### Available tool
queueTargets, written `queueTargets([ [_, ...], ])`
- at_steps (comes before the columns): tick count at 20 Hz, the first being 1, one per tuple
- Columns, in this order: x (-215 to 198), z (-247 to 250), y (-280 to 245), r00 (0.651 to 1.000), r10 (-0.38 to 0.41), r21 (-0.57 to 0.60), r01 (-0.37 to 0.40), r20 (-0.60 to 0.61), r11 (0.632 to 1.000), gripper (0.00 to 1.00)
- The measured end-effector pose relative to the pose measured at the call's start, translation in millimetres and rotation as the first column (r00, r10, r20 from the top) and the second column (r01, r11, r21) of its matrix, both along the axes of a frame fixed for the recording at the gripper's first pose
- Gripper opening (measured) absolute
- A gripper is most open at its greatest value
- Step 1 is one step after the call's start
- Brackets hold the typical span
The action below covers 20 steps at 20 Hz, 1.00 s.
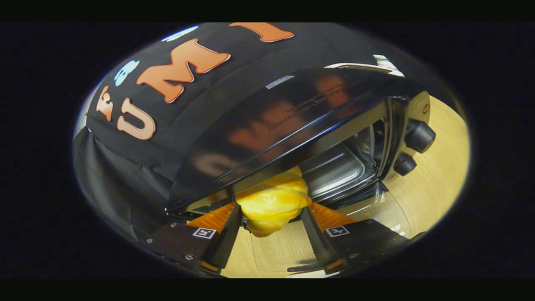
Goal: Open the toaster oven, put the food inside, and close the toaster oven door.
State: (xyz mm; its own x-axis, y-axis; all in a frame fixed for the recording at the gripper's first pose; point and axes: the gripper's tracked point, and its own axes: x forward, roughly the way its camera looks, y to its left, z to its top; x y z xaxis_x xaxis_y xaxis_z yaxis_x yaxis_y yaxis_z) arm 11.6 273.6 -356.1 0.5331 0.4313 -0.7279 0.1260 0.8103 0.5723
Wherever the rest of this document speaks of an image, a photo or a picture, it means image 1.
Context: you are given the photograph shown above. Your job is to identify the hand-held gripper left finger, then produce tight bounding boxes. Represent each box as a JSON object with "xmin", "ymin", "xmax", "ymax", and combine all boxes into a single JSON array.
[{"xmin": 144, "ymin": 202, "xmax": 243, "ymax": 277}]

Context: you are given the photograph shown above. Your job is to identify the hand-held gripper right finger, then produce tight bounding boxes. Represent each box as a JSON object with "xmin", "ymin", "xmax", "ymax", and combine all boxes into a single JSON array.
[{"xmin": 298, "ymin": 202, "xmax": 428, "ymax": 276}]

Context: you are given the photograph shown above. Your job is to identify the yellow croissant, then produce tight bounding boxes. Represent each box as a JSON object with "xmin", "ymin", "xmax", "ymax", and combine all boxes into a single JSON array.
[{"xmin": 235, "ymin": 166, "xmax": 313, "ymax": 238}]

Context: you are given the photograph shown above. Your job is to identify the black toaster oven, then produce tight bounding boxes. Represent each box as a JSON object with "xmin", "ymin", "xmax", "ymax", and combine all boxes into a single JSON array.
[{"xmin": 166, "ymin": 63, "xmax": 437, "ymax": 279}]

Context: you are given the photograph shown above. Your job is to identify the white slot toaster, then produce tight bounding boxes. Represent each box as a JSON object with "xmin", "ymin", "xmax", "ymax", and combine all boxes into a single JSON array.
[{"xmin": 324, "ymin": 62, "xmax": 404, "ymax": 78}]

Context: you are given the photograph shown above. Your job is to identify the white bottle green label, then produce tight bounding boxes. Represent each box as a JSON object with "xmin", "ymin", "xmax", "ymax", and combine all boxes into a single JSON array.
[{"xmin": 373, "ymin": 54, "xmax": 398, "ymax": 71}]

